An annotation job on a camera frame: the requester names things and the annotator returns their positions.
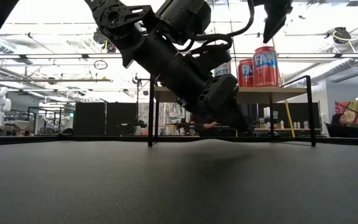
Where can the white Celsius Arctic can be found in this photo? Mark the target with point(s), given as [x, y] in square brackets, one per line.
[224, 70]

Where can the person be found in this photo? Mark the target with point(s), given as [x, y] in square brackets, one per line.
[211, 125]
[340, 119]

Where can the red Fanta strawberry can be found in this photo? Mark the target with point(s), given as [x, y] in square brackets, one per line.
[245, 74]
[266, 68]

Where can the wooden shelf black legs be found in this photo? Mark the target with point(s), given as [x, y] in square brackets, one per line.
[275, 93]

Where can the black partition panel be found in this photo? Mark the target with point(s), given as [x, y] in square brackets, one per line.
[117, 118]

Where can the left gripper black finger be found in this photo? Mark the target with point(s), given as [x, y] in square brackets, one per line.
[221, 96]

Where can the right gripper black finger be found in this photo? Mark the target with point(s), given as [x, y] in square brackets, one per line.
[275, 21]

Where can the colourful patterned cloth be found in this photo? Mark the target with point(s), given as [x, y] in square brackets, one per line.
[357, 113]

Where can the black table frame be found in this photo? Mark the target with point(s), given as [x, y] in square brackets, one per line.
[337, 141]

